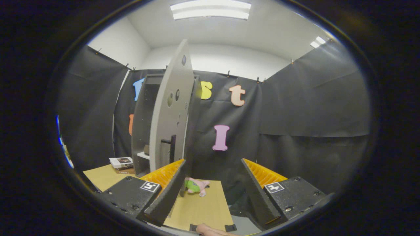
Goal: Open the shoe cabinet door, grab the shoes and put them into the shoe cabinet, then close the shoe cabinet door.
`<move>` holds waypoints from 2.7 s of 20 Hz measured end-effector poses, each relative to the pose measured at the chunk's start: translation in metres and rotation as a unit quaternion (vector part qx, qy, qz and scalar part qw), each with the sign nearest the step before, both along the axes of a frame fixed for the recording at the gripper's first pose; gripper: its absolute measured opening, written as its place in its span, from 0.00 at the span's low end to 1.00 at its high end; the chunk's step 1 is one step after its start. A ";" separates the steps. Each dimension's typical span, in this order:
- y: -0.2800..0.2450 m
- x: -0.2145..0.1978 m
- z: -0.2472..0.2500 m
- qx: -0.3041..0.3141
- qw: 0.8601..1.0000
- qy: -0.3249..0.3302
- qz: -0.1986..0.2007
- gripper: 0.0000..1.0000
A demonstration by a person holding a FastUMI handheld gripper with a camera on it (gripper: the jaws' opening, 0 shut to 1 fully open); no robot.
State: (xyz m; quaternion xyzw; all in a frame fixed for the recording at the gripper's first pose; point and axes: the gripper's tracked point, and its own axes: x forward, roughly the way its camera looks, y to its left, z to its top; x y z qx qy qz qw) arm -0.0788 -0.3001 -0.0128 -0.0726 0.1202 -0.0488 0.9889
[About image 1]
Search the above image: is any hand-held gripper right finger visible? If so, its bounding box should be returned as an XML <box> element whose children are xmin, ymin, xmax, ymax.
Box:
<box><xmin>241</xmin><ymin>158</ymin><xmax>328</xmax><ymax>230</ymax></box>

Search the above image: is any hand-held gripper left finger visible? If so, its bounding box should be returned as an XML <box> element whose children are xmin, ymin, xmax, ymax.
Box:
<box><xmin>97</xmin><ymin>159</ymin><xmax>187</xmax><ymax>227</ymax></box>

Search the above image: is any white book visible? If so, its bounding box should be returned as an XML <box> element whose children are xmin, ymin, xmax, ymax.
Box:
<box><xmin>109</xmin><ymin>157</ymin><xmax>133</xmax><ymax>168</ymax></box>

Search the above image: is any grey shoe cabinet door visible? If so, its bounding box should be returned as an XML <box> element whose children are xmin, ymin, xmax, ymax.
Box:
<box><xmin>149</xmin><ymin>39</ymin><xmax>196</xmax><ymax>197</ymax></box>

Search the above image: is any large ceiling light panel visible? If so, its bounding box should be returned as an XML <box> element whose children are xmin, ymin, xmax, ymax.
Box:
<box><xmin>170</xmin><ymin>0</ymin><xmax>251</xmax><ymax>21</ymax></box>

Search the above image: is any small ceiling light panel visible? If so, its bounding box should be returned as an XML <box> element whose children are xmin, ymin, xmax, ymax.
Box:
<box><xmin>309</xmin><ymin>36</ymin><xmax>327</xmax><ymax>49</ymax></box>

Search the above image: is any black backdrop cloth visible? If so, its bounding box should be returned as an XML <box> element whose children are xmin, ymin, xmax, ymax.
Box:
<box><xmin>56</xmin><ymin>39</ymin><xmax>371</xmax><ymax>213</ymax></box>

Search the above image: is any pink and green plush toy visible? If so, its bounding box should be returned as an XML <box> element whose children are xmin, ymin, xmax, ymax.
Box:
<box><xmin>184</xmin><ymin>177</ymin><xmax>210</xmax><ymax>197</ymax></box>

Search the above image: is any grey shoe cabinet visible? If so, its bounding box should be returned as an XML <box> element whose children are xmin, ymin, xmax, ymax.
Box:
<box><xmin>131</xmin><ymin>74</ymin><xmax>201</xmax><ymax>179</ymax></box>

